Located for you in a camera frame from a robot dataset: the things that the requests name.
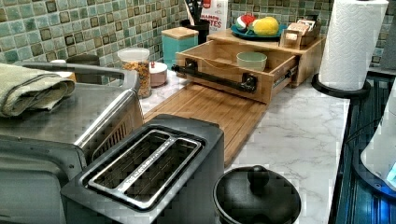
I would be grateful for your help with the folded green towel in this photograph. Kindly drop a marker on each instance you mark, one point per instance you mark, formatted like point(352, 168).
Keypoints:
point(28, 88)

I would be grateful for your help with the white paper towel roll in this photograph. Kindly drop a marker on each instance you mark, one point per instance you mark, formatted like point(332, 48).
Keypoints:
point(350, 43)

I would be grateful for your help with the blue plate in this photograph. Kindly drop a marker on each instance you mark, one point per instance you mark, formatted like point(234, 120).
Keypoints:
point(248, 34)

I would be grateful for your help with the white red carton box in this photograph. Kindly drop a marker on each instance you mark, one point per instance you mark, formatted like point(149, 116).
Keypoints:
point(216, 12)

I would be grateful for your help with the pale green bowl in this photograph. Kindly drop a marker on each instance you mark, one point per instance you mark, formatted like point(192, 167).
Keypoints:
point(251, 60)

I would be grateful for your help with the yellow lemon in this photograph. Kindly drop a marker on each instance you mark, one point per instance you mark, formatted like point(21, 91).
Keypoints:
point(266, 26)

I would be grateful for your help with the teal canister with wooden lid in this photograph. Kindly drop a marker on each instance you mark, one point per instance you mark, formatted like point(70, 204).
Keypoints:
point(176, 40)

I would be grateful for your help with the wooden drawer cabinet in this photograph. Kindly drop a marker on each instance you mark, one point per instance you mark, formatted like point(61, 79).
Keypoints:
point(309, 56)

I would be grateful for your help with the stainless steel toaster oven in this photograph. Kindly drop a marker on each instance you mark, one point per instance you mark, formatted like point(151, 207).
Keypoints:
point(42, 150)

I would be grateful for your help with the pink white small jar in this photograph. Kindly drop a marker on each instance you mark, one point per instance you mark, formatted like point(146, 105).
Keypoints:
point(158, 73)

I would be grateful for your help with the red green white toy fruit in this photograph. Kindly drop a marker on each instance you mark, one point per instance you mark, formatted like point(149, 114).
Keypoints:
point(242, 22)

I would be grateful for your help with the bamboo cutting board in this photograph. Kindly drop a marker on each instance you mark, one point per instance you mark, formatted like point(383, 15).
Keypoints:
point(236, 116)

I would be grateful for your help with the black pot with lid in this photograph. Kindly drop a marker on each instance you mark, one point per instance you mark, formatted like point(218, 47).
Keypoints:
point(255, 195)

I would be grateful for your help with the glass jar with cereal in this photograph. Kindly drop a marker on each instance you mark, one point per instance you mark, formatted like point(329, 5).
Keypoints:
point(137, 59)

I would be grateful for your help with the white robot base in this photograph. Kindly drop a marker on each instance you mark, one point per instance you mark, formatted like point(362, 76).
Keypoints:
point(376, 164)

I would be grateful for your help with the small wooden tea bag box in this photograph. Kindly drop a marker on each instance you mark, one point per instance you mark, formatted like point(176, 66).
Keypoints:
point(300, 34)

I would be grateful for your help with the black utensil holder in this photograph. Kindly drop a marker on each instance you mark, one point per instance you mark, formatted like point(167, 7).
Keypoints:
point(194, 21)

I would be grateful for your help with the black paper towel holder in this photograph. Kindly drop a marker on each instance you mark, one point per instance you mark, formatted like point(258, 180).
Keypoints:
point(358, 94)

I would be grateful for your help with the black two-slot toaster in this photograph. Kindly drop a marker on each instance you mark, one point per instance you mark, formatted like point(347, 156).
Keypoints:
point(163, 173)

